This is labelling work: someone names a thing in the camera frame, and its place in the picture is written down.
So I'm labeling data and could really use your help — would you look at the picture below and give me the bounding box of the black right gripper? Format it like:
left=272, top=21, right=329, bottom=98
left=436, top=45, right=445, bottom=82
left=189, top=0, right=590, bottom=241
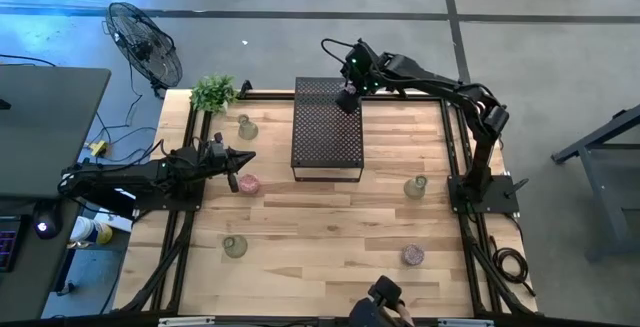
left=335, top=39, right=389, bottom=115

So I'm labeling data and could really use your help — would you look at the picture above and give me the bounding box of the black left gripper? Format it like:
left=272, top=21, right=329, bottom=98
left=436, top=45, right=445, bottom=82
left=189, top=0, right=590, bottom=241
left=196, top=140, right=258, bottom=193

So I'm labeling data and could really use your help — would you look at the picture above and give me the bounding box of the black perforated metal shelf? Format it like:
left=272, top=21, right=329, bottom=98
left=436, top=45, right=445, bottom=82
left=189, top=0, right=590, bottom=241
left=290, top=76, right=366, bottom=184

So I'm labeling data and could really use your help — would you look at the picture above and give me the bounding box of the green potted plant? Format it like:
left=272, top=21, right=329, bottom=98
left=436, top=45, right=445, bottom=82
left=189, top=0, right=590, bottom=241
left=189, top=72, right=239, bottom=115

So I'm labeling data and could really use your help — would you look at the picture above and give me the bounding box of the black floor fan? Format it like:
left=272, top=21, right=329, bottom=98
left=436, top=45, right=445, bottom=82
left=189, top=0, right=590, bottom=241
left=103, top=1, right=184, bottom=101

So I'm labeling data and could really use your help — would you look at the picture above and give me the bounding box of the yellow round container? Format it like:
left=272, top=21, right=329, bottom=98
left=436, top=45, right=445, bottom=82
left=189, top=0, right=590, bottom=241
left=96, top=222, right=114, bottom=246

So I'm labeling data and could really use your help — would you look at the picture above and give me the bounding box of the white plastic container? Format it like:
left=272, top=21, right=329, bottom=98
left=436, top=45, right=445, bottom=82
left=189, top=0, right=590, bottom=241
left=68, top=215, right=104, bottom=245

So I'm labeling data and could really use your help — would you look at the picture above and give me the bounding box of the grey desk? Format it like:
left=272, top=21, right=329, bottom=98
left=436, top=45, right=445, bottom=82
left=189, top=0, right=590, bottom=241
left=0, top=65, right=112, bottom=327

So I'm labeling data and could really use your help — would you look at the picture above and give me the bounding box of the black computer mouse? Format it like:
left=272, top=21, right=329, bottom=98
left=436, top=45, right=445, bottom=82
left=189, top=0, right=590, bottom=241
left=32, top=201, right=64, bottom=241

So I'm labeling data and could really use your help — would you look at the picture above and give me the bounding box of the person's hand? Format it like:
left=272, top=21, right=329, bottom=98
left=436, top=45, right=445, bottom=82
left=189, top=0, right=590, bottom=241
left=394, top=302, right=416, bottom=327

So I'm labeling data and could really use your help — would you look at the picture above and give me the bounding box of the backlit keyboard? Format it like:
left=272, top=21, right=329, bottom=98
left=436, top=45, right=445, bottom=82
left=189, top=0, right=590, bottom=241
left=0, top=215, right=22, bottom=273

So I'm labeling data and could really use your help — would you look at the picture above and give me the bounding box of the grey metal stand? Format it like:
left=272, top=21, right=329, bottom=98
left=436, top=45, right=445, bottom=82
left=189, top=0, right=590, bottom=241
left=550, top=102, right=640, bottom=263

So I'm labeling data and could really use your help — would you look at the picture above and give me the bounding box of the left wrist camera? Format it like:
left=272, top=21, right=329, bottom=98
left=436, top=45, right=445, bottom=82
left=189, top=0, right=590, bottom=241
left=209, top=132, right=227, bottom=156

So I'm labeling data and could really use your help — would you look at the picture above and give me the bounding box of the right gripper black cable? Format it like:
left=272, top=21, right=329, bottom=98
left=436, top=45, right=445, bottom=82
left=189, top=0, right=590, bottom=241
left=320, top=37, right=357, bottom=66

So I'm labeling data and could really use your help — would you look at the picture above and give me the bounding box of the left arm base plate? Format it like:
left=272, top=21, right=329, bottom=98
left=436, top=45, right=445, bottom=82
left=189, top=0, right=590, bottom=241
left=132, top=191, right=206, bottom=213

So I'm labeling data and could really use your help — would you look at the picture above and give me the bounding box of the black aluminium table frame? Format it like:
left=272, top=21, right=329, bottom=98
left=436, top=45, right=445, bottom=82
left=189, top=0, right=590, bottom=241
left=113, top=89, right=540, bottom=327

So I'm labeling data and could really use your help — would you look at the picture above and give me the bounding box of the black floor cable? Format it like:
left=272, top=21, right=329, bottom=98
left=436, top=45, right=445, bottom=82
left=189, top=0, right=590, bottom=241
left=87, top=61, right=161, bottom=166

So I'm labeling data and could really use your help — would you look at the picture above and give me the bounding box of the white metal bracket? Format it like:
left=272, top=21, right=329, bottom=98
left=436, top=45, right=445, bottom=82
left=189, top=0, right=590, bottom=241
left=437, top=317, right=496, bottom=327
left=157, top=316, right=217, bottom=327

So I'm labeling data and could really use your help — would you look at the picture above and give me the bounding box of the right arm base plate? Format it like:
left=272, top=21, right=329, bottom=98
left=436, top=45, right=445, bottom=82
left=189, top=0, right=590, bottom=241
left=447, top=174, right=521, bottom=214

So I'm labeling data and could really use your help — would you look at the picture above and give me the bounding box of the coiled black cable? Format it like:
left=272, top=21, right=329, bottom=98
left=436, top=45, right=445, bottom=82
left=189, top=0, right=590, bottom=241
left=491, top=235, right=537, bottom=298

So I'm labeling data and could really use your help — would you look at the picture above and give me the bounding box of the thin black desk cable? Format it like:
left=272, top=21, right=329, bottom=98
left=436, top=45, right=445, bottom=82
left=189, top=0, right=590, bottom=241
left=0, top=54, right=56, bottom=68

